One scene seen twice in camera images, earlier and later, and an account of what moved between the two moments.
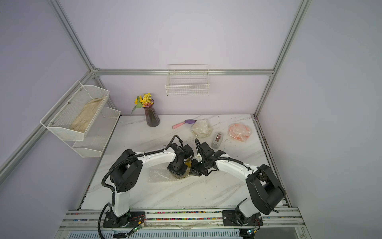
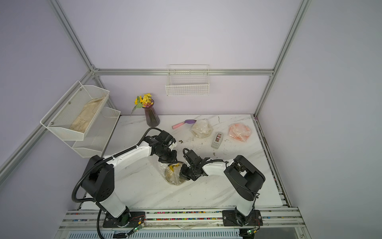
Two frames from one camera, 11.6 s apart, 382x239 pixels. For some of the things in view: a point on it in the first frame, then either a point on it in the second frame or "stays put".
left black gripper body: x=179 y=169 → x=166 y=157
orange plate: x=239 y=131 stays put
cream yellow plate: x=201 y=128 stays put
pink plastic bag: x=239 y=131 stays put
